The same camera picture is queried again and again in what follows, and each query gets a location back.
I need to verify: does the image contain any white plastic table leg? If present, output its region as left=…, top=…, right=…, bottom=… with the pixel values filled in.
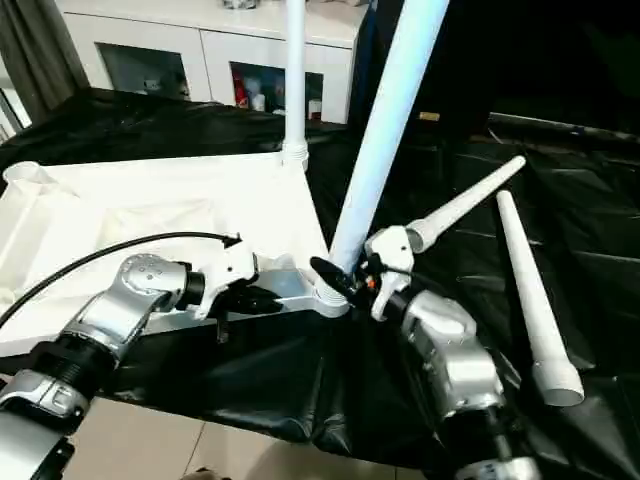
left=496, top=190, right=586, bottom=408
left=405, top=155, right=528, bottom=254
left=327, top=0, right=451, bottom=277
left=282, top=0, right=310, bottom=171

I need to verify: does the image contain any white plastic table top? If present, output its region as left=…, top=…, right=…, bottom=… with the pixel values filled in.
left=0, top=150, right=351, bottom=357

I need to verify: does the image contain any black work mat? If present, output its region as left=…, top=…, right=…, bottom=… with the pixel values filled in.
left=0, top=88, right=640, bottom=480

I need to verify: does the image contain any white glass-door cabinet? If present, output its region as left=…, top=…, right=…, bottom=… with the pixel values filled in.
left=55, top=0, right=366, bottom=123

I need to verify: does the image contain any black backdrop cloth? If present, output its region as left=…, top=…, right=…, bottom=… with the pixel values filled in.
left=350, top=0, right=640, bottom=136

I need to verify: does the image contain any grey curtain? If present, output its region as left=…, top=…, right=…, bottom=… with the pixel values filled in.
left=0, top=0, right=89, bottom=129

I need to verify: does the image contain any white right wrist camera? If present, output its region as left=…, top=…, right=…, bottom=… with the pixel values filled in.
left=364, top=226, right=417, bottom=323

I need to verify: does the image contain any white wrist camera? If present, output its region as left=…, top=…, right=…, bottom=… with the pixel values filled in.
left=190, top=238, right=260, bottom=321
left=364, top=226, right=417, bottom=323

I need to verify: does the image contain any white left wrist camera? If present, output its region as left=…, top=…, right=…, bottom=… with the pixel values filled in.
left=190, top=238, right=260, bottom=321

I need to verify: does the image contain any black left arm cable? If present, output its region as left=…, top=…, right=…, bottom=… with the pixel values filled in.
left=0, top=232, right=243, bottom=329

